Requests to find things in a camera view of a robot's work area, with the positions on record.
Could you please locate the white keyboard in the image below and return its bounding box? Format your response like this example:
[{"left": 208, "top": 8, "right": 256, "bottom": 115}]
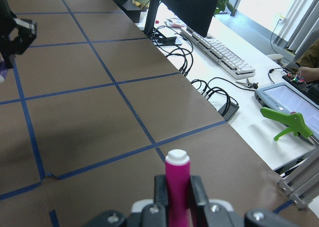
[{"left": 180, "top": 27, "right": 255, "bottom": 80}]

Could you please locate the teach pendant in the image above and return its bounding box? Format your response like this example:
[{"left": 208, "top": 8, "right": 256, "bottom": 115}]
[{"left": 255, "top": 82, "right": 319, "bottom": 138}]

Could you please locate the aluminium frame post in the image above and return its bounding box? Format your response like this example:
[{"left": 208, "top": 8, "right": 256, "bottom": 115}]
[{"left": 278, "top": 150, "right": 319, "bottom": 210}]

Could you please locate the black monitor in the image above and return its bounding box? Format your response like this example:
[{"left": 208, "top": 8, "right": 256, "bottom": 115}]
[{"left": 144, "top": 0, "right": 218, "bottom": 37}]

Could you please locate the green plastic tool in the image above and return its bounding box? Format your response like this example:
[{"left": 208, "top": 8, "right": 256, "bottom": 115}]
[{"left": 260, "top": 107, "right": 319, "bottom": 147}]

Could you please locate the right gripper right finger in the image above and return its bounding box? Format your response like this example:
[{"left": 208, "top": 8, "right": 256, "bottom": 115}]
[{"left": 188, "top": 176, "right": 209, "bottom": 227}]

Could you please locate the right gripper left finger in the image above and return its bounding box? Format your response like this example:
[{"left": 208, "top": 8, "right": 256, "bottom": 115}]
[{"left": 154, "top": 175, "right": 169, "bottom": 227}]

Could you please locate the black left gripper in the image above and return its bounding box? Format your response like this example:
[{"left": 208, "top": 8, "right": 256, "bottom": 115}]
[{"left": 0, "top": 0, "right": 37, "bottom": 69}]

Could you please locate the purple pen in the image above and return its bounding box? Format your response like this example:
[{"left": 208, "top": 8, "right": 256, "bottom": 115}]
[{"left": 0, "top": 59, "right": 8, "bottom": 83}]

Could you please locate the pink pen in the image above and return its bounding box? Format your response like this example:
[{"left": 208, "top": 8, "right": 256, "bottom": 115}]
[{"left": 165, "top": 149, "right": 190, "bottom": 227}]

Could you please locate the black cable bundle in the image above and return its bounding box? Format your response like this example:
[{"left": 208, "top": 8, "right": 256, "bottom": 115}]
[{"left": 149, "top": 24, "right": 240, "bottom": 122}]

